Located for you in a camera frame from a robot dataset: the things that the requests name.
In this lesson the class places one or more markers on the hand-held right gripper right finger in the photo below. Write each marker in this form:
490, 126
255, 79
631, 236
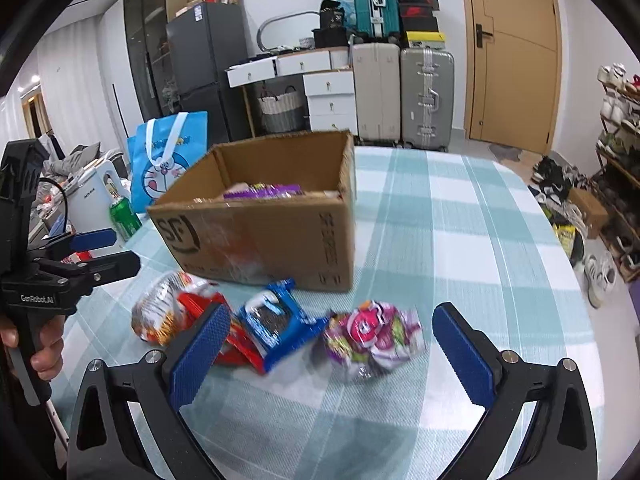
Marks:
465, 355

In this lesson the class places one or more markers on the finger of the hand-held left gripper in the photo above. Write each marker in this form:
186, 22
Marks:
95, 239
110, 265

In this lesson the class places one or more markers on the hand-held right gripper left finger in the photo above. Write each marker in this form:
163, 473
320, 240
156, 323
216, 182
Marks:
200, 350

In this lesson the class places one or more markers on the red snack packet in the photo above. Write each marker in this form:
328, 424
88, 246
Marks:
235, 345

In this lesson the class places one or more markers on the clear noodle snack bag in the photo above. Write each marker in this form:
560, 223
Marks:
160, 310

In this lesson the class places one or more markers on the blue cookie packet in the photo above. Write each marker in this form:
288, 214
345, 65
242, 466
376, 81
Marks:
272, 320

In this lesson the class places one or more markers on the purple pink candy packet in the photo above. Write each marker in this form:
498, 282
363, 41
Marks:
375, 340

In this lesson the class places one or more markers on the brown cardboard box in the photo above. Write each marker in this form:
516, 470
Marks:
260, 240

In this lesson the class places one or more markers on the long purple snack packet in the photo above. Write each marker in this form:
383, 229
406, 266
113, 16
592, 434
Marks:
265, 191

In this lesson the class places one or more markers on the person's left forearm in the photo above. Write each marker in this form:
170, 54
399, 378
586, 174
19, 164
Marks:
15, 410

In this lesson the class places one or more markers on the person's left hand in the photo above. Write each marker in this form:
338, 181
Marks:
50, 350

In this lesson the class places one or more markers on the green drink can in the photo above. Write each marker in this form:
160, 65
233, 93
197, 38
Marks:
125, 220

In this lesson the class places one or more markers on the white floor appliance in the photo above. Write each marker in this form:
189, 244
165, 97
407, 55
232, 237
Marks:
92, 195

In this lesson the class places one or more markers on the pile of grey clothes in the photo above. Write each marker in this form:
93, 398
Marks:
70, 165

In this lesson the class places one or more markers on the blue cartoon tote bag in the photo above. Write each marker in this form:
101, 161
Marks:
160, 170

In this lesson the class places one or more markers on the green checked tablecloth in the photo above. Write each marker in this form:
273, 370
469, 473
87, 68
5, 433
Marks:
425, 240

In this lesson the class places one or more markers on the white curtain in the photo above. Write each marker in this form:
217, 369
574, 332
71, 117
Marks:
80, 80

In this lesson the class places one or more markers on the yellow plastic bag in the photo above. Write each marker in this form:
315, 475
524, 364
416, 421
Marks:
564, 239

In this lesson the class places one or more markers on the pair of white sneakers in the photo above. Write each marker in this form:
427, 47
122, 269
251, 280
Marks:
599, 280

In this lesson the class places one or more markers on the small cardboard box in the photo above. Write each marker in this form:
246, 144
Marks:
587, 212

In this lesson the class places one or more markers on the pile of shoes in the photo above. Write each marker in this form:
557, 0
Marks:
552, 185

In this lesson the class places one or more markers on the grey door mat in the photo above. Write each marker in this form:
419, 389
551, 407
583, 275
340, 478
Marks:
506, 152

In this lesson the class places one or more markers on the black refrigerator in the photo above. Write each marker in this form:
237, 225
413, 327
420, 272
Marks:
205, 60

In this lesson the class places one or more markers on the dark glass cabinet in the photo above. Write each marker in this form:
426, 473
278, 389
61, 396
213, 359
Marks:
150, 35

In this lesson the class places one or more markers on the white wicker basket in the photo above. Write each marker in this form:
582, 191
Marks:
280, 112

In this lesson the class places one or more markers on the shoe rack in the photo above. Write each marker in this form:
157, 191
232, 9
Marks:
620, 175

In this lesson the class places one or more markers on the flat cardboard parcel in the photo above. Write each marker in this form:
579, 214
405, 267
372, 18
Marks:
190, 9

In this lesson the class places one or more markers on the silver suitcase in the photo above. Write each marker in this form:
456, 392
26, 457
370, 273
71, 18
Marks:
427, 100

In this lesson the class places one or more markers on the oval mirror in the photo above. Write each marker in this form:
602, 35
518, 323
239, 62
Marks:
262, 30

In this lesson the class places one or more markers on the beige suitcase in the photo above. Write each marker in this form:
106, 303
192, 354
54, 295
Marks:
375, 95

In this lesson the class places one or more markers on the white desk with drawers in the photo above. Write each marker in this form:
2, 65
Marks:
330, 95

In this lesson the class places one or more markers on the wooden door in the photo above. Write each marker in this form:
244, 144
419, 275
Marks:
515, 60

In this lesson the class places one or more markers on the yellow shoe box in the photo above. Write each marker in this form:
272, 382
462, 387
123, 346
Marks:
425, 39

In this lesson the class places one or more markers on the small black labelled box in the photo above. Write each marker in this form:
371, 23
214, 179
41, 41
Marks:
331, 15

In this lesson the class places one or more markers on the light blue plastic bag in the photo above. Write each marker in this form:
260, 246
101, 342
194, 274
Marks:
347, 10

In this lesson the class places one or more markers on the teal suitcase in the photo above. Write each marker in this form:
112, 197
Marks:
372, 5

